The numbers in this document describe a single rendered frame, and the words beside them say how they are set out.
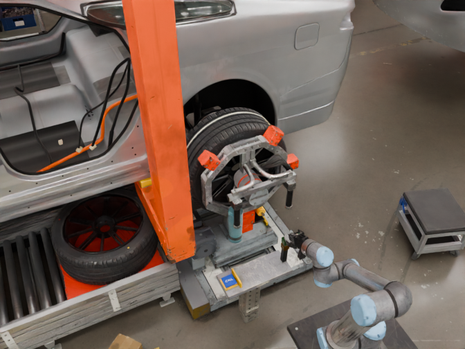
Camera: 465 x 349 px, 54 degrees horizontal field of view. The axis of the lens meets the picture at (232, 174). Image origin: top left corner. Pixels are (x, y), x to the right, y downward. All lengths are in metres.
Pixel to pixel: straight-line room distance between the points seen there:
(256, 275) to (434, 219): 1.38
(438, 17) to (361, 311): 3.19
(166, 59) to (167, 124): 0.32
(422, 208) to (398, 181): 0.72
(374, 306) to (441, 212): 1.75
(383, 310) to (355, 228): 1.85
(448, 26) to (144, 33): 3.23
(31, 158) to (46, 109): 0.41
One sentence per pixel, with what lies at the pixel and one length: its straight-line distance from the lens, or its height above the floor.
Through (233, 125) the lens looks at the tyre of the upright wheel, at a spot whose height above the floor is 1.17.
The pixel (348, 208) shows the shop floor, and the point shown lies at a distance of 3.87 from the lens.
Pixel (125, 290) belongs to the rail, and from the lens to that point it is 2.95.
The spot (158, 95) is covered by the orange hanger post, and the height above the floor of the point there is 1.67.
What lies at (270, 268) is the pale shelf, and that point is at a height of 0.45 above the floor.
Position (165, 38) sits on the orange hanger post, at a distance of 1.88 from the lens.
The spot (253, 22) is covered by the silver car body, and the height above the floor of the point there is 1.62.
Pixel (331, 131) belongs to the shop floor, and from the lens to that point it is 4.62.
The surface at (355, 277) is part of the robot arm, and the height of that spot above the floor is 0.88.
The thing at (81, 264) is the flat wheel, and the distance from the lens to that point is 2.93.
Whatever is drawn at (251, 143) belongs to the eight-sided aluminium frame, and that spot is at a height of 1.12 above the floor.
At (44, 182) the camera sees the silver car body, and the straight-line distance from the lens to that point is 2.82.
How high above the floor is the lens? 2.74
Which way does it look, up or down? 43 degrees down
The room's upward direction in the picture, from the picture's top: straight up
